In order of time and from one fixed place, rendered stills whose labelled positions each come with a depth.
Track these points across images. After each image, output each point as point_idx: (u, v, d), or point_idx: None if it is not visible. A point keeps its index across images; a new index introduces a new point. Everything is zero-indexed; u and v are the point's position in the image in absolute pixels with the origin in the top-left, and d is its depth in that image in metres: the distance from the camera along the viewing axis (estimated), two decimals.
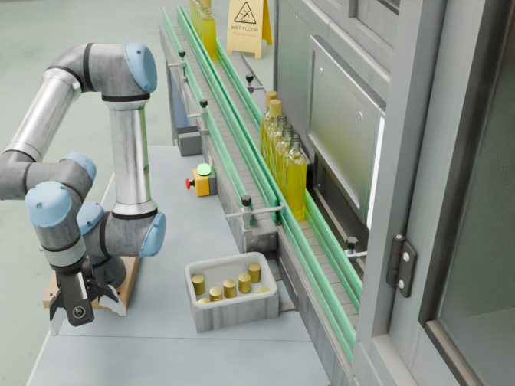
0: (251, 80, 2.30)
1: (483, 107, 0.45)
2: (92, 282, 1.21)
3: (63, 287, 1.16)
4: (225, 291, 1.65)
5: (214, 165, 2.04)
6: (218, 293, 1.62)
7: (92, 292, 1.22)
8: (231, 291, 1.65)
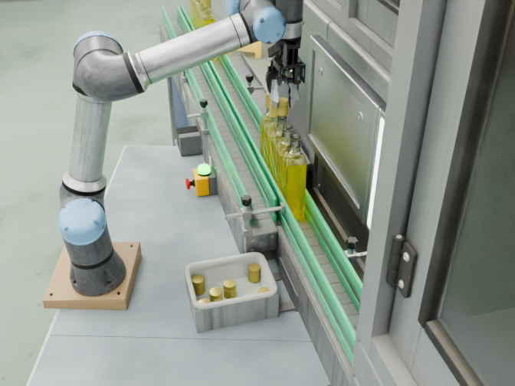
0: (251, 80, 2.30)
1: (483, 107, 0.45)
2: (272, 58, 1.63)
3: None
4: (226, 291, 1.65)
5: (214, 165, 2.04)
6: (218, 293, 1.62)
7: None
8: (231, 291, 1.65)
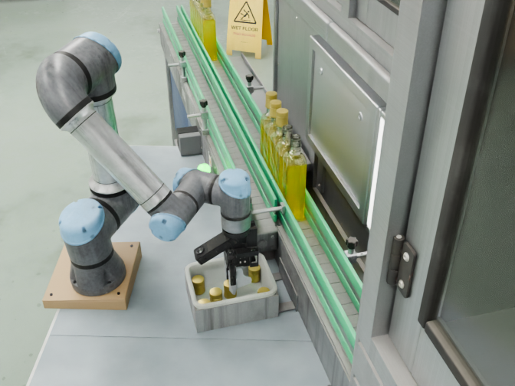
0: (251, 80, 2.30)
1: (483, 107, 0.45)
2: (229, 256, 1.56)
3: (217, 236, 1.58)
4: (226, 291, 1.65)
5: (214, 165, 2.04)
6: (218, 293, 1.62)
7: (227, 261, 1.57)
8: None
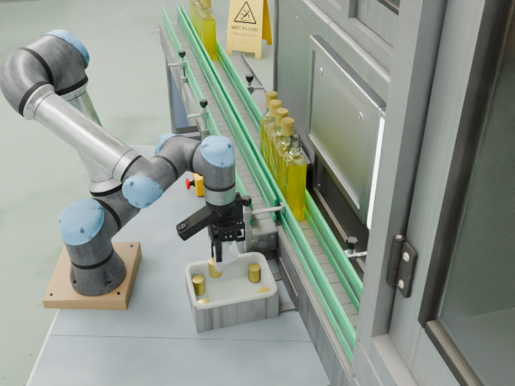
0: (251, 80, 2.30)
1: (483, 107, 0.45)
2: (214, 230, 1.47)
3: (200, 210, 1.48)
4: (293, 126, 1.68)
5: None
6: None
7: (211, 236, 1.48)
8: (293, 123, 1.69)
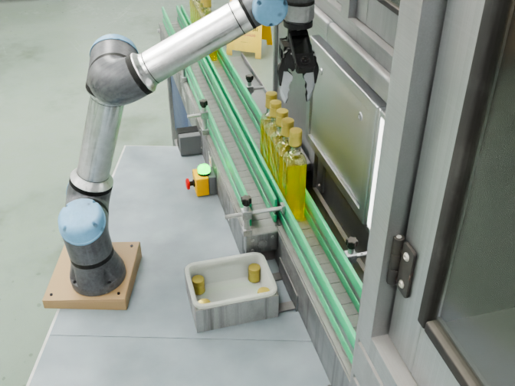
0: (251, 80, 2.30)
1: (483, 107, 0.45)
2: None
3: (294, 42, 1.47)
4: (293, 126, 1.68)
5: (214, 165, 2.04)
6: (299, 129, 1.64)
7: None
8: (293, 123, 1.69)
